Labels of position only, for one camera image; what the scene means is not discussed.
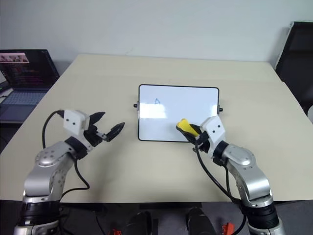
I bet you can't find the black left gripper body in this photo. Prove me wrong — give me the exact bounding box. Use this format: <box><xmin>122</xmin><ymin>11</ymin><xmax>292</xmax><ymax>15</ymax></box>
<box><xmin>84</xmin><ymin>123</ymin><xmax>109</xmax><ymax>148</ymax></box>

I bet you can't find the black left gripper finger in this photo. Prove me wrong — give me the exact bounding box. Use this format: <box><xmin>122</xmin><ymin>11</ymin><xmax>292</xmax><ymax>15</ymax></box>
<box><xmin>88</xmin><ymin>111</ymin><xmax>106</xmax><ymax>126</ymax></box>
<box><xmin>106</xmin><ymin>121</ymin><xmax>126</xmax><ymax>142</ymax></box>

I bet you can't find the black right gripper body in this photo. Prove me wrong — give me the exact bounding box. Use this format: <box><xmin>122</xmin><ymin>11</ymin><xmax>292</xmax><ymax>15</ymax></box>
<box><xmin>193</xmin><ymin>131</ymin><xmax>211</xmax><ymax>154</ymax></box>

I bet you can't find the yellow whiteboard eraser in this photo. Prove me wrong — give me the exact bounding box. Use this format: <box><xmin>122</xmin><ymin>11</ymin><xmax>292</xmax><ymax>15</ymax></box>
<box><xmin>176</xmin><ymin>118</ymin><xmax>200</xmax><ymax>138</ymax></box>

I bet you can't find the black framed small whiteboard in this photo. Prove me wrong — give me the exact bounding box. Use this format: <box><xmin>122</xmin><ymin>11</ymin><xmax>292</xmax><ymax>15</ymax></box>
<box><xmin>133</xmin><ymin>84</ymin><xmax>224</xmax><ymax>142</ymax></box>

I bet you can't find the open grey laptop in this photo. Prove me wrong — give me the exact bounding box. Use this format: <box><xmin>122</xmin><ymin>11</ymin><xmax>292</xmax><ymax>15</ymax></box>
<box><xmin>0</xmin><ymin>49</ymin><xmax>61</xmax><ymax>123</ymax></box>

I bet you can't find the dark rounded shape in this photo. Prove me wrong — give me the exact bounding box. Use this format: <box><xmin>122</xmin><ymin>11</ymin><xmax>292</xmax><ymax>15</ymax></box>
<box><xmin>126</xmin><ymin>211</ymin><xmax>153</xmax><ymax>235</ymax></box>

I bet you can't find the black chair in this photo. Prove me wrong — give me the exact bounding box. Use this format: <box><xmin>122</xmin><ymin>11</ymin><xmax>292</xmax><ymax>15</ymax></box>
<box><xmin>274</xmin><ymin>21</ymin><xmax>313</xmax><ymax>110</ymax></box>

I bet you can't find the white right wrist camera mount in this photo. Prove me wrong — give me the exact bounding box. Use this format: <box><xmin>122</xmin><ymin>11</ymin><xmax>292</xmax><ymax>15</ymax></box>
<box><xmin>200</xmin><ymin>116</ymin><xmax>226</xmax><ymax>154</ymax></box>

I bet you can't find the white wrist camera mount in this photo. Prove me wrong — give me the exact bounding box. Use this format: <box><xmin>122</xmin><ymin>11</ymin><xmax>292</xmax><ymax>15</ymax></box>
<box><xmin>200</xmin><ymin>116</ymin><xmax>226</xmax><ymax>154</ymax></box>
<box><xmin>63</xmin><ymin>110</ymin><xmax>91</xmax><ymax>148</ymax></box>

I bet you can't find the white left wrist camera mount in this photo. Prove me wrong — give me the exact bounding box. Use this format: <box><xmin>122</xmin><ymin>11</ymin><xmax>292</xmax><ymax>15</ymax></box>
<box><xmin>63</xmin><ymin>110</ymin><xmax>91</xmax><ymax>148</ymax></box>

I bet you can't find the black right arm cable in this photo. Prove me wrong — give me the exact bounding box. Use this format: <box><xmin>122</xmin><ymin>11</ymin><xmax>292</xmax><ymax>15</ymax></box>
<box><xmin>192</xmin><ymin>143</ymin><xmax>246</xmax><ymax>205</ymax></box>

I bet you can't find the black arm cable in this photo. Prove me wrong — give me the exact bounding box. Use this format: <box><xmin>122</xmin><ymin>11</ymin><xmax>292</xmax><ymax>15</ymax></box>
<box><xmin>192</xmin><ymin>143</ymin><xmax>246</xmax><ymax>205</ymax></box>
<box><xmin>42</xmin><ymin>110</ymin><xmax>90</xmax><ymax>198</ymax></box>

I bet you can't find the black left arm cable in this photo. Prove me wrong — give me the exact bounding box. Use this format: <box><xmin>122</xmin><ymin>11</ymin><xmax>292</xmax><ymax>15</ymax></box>
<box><xmin>42</xmin><ymin>110</ymin><xmax>90</xmax><ymax>198</ymax></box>

